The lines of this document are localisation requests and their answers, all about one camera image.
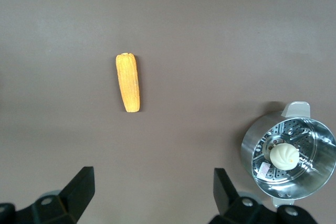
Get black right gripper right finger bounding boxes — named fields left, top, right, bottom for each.
left=208, top=168, right=317, bottom=224

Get yellow corn cob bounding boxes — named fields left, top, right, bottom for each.
left=115, top=52, right=143, bottom=113

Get white steamed bun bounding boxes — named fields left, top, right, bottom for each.
left=269, top=143, right=299, bottom=171

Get steel steamer pot grey handles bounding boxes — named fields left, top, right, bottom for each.
left=240, top=100, right=336, bottom=208

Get perforated steel steamer tray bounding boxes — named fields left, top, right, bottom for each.
left=253, top=119, right=317, bottom=184

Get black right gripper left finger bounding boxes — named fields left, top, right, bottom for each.
left=0, top=166, right=96, bottom=224

